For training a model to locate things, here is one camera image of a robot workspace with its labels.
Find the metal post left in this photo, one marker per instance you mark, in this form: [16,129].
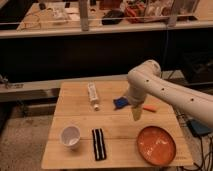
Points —
[83,15]

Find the red object on shelf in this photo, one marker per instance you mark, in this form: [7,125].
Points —
[135,13]

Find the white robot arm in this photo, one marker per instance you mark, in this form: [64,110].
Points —
[145,79]

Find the white tube with cap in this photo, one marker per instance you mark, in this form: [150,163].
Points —
[93,96]

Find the metal post right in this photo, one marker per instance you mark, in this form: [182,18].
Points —
[174,13]

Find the blue cloth piece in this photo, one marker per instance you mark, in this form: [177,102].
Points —
[120,103]

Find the dark power box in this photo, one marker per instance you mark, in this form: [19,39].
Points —
[197,129]

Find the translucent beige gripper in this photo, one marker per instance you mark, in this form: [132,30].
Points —
[136,112]

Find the black bag on shelf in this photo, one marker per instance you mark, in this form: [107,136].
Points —
[112,17]

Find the white paper cup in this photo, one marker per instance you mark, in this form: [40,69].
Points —
[70,136]

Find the orange round plate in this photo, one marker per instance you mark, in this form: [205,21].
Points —
[156,146]

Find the black white striped cloth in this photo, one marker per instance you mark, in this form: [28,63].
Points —
[99,145]

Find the orange carrot toy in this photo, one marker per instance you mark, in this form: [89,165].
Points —
[150,108]

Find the metal post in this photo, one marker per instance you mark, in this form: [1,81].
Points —
[83,15]
[174,13]

